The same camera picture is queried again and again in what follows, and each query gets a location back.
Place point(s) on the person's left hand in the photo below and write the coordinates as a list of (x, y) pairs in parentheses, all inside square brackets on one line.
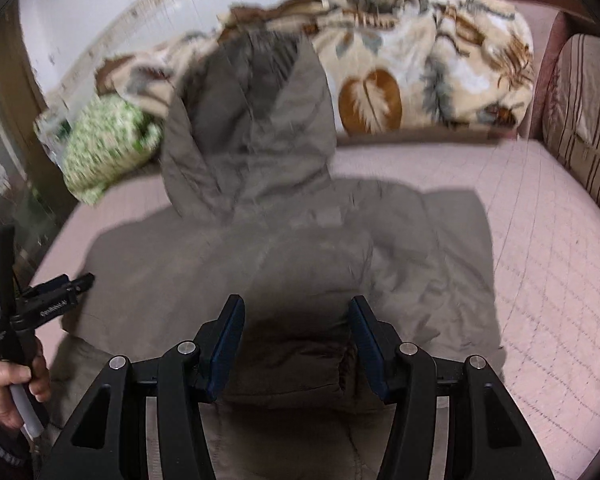
[(2, 395)]

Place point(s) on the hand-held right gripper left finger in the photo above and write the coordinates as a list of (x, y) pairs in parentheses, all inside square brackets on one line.
[(227, 342)]

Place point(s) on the green and white patterned pillow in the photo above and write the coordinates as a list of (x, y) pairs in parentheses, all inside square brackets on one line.
[(105, 150)]

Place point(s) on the striped beige cushion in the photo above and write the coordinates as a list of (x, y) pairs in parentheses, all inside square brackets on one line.
[(585, 125)]

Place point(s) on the clear plastic printed bag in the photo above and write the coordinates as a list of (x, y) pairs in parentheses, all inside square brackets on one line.
[(50, 135)]

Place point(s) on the pink quilted bed cover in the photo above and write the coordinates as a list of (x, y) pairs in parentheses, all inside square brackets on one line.
[(555, 285)]

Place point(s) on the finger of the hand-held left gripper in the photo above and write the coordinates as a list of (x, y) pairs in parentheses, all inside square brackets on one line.
[(55, 295)]

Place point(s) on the leaf print fleece blanket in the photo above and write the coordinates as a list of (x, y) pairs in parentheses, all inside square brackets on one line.
[(380, 60)]

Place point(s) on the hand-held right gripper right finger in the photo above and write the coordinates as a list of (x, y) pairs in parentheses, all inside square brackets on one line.
[(369, 345)]

